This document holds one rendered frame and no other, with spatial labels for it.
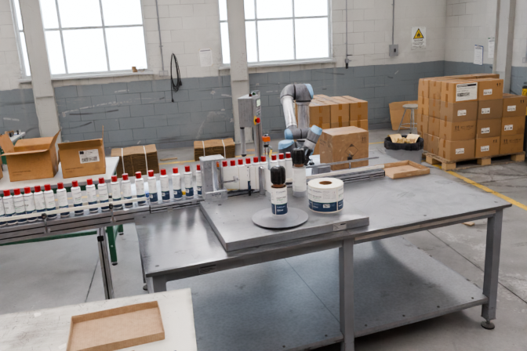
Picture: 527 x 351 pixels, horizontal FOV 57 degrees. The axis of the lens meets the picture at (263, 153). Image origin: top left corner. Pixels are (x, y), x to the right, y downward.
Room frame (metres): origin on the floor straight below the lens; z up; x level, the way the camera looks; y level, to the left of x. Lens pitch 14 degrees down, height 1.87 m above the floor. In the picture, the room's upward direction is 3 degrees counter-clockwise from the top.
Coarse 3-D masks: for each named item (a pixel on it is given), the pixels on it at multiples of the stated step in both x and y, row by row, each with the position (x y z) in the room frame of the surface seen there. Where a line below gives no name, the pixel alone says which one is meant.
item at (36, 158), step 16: (0, 144) 3.87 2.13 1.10; (16, 144) 4.17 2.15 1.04; (32, 144) 4.17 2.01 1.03; (48, 144) 4.19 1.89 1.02; (16, 160) 3.89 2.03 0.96; (32, 160) 3.92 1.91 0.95; (48, 160) 3.94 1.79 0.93; (16, 176) 3.89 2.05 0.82; (32, 176) 3.91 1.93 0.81; (48, 176) 3.94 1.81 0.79
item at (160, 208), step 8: (344, 176) 3.22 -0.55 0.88; (352, 176) 3.24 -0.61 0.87; (360, 176) 3.26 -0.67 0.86; (368, 176) 3.27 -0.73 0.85; (376, 176) 3.30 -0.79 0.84; (384, 176) 3.32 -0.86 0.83; (240, 192) 2.99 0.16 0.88; (248, 192) 3.01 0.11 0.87; (256, 192) 3.03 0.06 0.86; (160, 200) 2.93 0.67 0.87; (192, 200) 2.90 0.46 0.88; (200, 200) 2.91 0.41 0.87; (152, 208) 2.82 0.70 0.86; (160, 208) 2.83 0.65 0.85; (176, 208) 2.87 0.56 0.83
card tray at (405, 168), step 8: (408, 160) 3.58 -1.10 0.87; (384, 168) 3.51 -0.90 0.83; (392, 168) 3.50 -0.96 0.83; (400, 168) 3.48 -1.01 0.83; (408, 168) 3.47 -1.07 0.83; (416, 168) 3.46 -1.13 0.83; (424, 168) 3.33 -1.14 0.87; (392, 176) 3.30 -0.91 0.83; (400, 176) 3.27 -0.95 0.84; (408, 176) 3.29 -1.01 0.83
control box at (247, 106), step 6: (246, 96) 3.15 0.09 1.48; (258, 96) 3.19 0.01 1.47; (240, 102) 3.09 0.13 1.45; (246, 102) 3.08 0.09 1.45; (252, 102) 3.08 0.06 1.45; (240, 108) 3.10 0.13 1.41; (246, 108) 3.08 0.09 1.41; (252, 108) 3.08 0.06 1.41; (258, 108) 3.18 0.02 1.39; (240, 114) 3.10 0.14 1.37; (246, 114) 3.08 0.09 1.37; (252, 114) 3.07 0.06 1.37; (240, 120) 3.10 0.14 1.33; (246, 120) 3.08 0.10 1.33; (252, 120) 3.07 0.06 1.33; (240, 126) 3.10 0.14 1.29; (246, 126) 3.08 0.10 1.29; (252, 126) 3.07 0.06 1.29
